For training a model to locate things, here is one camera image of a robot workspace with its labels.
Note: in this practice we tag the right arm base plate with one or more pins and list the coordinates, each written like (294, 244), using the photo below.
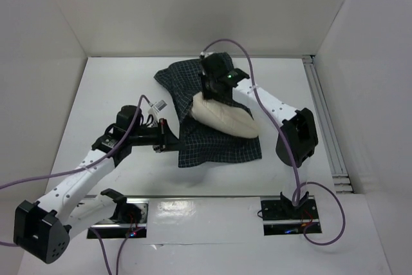
(278, 221)

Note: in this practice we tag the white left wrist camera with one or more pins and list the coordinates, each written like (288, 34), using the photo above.
(154, 112)

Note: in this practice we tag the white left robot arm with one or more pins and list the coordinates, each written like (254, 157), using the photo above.
(44, 228)

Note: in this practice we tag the cream white pillow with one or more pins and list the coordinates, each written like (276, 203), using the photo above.
(227, 119)

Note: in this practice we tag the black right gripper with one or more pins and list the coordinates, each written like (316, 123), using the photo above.
(210, 88)

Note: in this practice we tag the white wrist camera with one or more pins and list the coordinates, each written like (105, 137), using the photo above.
(205, 54)
(154, 112)

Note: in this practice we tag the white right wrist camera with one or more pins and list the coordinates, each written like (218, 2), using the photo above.
(205, 54)

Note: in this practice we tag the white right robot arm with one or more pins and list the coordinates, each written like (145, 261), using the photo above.
(297, 134)

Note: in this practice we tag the dark checkered pillowcase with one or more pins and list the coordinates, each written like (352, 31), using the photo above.
(201, 143)

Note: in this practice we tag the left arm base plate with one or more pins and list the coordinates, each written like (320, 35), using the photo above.
(132, 222)

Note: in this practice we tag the aluminium frame rail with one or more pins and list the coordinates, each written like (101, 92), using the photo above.
(339, 172)

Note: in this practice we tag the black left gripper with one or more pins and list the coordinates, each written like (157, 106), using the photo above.
(167, 141)

